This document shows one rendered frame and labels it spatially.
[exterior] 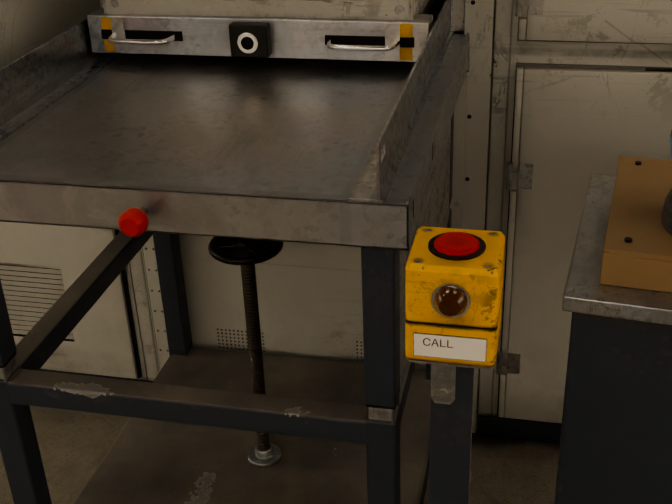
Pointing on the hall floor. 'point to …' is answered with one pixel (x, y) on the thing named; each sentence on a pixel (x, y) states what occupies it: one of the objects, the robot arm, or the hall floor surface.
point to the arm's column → (616, 413)
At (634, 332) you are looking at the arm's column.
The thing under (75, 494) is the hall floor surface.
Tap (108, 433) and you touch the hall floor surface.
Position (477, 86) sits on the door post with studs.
